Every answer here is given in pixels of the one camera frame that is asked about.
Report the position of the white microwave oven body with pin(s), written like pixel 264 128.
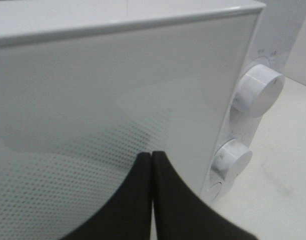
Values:
pixel 263 37

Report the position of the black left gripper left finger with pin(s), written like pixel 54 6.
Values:
pixel 127 214

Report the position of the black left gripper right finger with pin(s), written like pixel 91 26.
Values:
pixel 181 214

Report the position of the upper white power knob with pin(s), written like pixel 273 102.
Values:
pixel 258 90

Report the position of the white microwave door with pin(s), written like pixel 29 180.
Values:
pixel 110 115

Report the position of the white timer knob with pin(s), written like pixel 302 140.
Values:
pixel 231 159

